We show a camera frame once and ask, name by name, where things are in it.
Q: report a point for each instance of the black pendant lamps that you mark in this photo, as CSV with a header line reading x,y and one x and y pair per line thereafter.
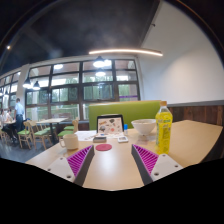
x,y
99,62

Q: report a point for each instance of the white paper sheets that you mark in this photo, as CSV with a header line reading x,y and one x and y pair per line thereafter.
x,y
85,135

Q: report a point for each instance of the long curved ceiling light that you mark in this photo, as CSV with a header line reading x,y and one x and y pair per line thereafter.
x,y
126,51

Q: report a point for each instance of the green upholstered bench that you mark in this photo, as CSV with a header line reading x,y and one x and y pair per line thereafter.
x,y
126,110

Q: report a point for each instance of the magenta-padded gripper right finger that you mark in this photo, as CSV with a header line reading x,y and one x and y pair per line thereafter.
x,y
146,160

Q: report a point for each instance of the small white device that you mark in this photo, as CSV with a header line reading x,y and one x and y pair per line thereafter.
x,y
122,139

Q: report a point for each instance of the wooden chairs with green seats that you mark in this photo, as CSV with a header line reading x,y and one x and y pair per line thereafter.
x,y
40,132

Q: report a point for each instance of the small dark box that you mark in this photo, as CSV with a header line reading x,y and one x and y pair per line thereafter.
x,y
99,139

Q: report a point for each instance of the person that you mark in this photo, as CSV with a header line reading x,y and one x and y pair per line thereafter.
x,y
19,111
5,117

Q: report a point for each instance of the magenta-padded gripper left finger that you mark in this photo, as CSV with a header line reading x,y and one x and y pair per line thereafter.
x,y
80,160

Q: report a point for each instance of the small blue-capped bottle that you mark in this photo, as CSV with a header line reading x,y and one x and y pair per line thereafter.
x,y
125,129

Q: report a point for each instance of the wooden dining table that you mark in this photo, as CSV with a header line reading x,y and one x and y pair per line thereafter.
x,y
51,120

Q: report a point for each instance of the flat round red coaster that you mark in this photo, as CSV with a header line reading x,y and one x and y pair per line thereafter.
x,y
103,147

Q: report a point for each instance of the yellow drink bottle orange cap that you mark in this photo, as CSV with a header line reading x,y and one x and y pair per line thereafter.
x,y
163,131

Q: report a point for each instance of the black tablet with picture screen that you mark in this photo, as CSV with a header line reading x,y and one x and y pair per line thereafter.
x,y
110,125

